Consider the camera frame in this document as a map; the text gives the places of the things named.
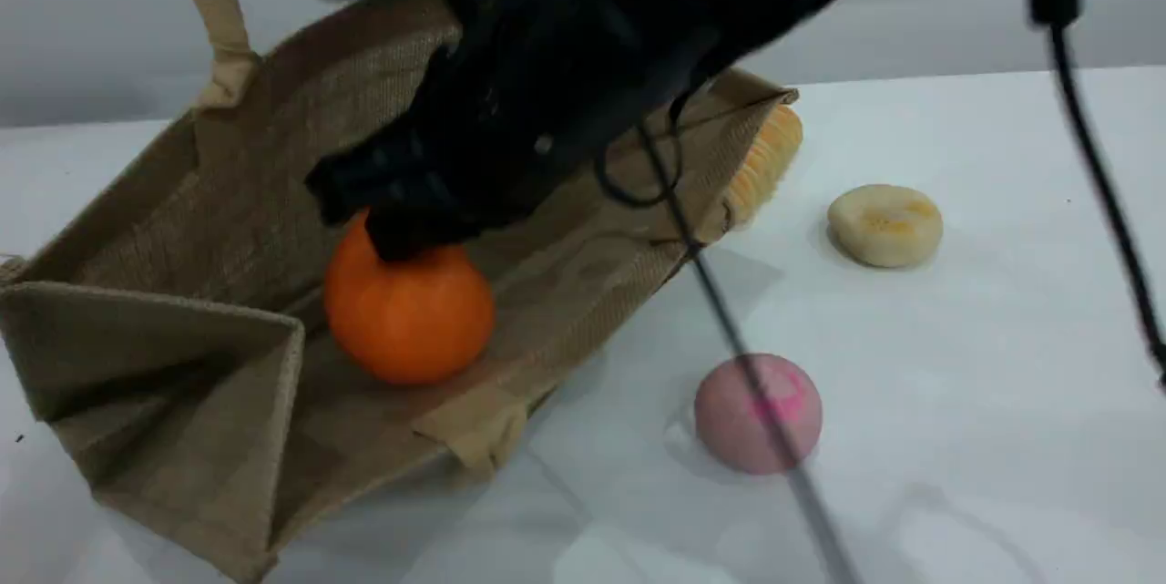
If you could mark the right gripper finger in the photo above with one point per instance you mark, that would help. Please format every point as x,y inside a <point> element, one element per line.
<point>342,188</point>
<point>419,233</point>

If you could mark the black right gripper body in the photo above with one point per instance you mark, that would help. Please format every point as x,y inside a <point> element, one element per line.
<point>492,128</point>

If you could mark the orange with stem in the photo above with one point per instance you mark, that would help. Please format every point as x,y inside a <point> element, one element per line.
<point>410,320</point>

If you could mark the brown jute bag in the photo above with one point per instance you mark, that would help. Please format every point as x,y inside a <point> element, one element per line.
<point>182,201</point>

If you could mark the pink peach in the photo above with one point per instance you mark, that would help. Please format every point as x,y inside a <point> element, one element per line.
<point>729,420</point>

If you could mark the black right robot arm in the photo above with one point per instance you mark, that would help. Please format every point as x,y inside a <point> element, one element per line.
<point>710,1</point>

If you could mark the striped bread roll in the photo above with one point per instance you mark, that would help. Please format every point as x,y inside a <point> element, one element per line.
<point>774,156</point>

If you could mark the round pale bun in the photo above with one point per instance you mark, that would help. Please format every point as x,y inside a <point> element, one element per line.
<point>884,224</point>

